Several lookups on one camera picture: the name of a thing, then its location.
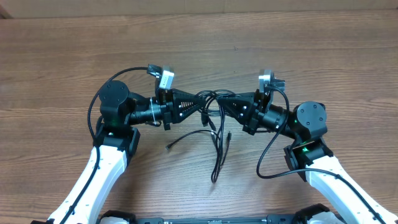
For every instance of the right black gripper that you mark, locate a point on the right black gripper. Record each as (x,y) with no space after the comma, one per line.
(244,111)

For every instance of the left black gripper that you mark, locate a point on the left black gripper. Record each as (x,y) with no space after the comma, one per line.
(170,106)

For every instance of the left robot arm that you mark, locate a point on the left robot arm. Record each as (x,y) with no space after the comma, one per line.
(115,143)

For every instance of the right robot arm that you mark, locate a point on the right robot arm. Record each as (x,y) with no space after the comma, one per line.
(308,155)

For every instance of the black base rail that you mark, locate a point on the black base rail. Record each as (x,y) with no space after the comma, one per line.
(313,214)

